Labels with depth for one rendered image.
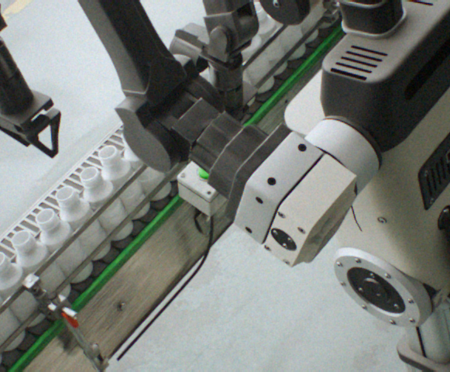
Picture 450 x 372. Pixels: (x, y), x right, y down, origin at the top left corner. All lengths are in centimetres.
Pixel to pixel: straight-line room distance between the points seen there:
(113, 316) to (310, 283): 120
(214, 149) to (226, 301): 199
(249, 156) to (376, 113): 15
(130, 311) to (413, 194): 87
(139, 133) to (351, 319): 185
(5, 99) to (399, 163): 59
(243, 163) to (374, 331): 185
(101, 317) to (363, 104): 94
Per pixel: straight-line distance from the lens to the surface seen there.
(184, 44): 161
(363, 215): 125
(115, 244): 190
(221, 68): 158
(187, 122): 109
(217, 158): 107
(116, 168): 184
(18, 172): 388
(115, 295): 190
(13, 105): 144
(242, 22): 155
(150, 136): 110
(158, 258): 194
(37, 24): 470
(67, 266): 183
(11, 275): 176
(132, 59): 107
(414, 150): 118
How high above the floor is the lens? 228
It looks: 42 degrees down
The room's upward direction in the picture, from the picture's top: 22 degrees counter-clockwise
